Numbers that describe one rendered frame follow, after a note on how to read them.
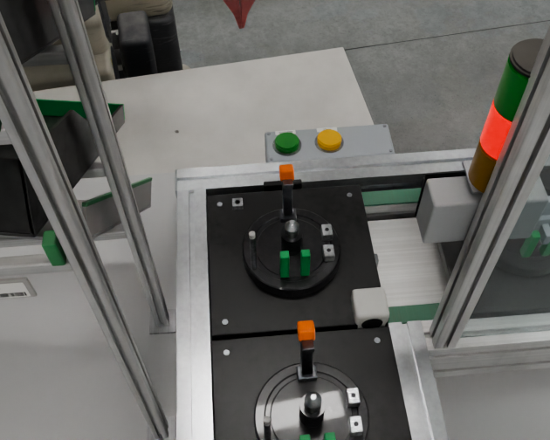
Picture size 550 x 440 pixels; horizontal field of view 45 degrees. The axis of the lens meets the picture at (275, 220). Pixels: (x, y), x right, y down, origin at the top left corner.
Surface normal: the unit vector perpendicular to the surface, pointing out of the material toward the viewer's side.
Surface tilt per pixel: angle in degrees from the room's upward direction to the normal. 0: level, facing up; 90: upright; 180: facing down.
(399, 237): 0
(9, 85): 90
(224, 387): 0
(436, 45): 0
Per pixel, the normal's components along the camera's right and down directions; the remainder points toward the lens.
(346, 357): -0.01, -0.58
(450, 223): 0.08, 0.81
